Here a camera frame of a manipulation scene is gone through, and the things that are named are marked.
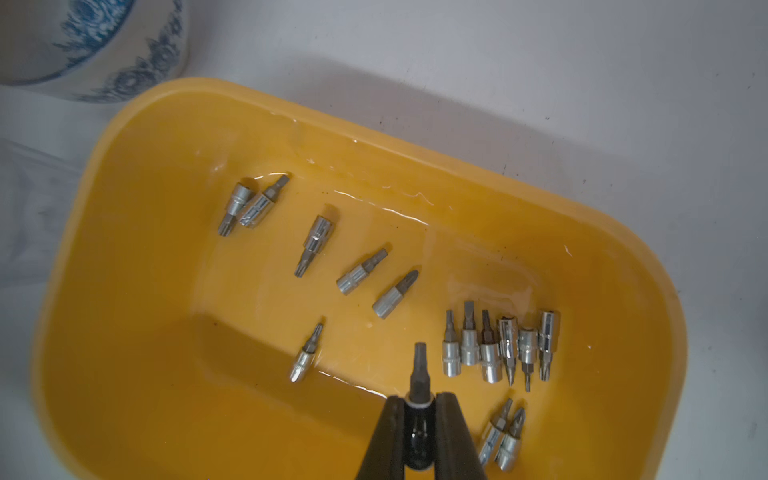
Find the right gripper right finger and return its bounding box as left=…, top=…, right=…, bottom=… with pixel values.
left=434, top=392, right=487, bottom=480

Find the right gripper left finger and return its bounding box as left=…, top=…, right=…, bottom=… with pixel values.
left=356, top=396, right=405, bottom=480

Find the silver bit cluster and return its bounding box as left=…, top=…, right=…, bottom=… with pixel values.
left=294, top=215, right=334, bottom=278
left=372, top=270, right=419, bottom=319

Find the silver bit pair right piece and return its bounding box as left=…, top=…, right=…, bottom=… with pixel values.
left=494, top=407, right=526, bottom=472

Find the silver bit pair piece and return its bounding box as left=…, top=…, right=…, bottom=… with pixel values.
left=494, top=407, right=526, bottom=472
left=478, top=398, right=513, bottom=467

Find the silver bit pair left piece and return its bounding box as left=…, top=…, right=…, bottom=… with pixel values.
left=478, top=398, right=513, bottom=467

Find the yellow plastic storage box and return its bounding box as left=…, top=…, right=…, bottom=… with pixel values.
left=32, top=79, right=686, bottom=479

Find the clear plastic cup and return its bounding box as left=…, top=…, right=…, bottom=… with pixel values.
left=1, top=139, right=82, bottom=287

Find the blue white patterned bowl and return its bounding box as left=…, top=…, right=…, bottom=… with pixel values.
left=1, top=0, right=189, bottom=103

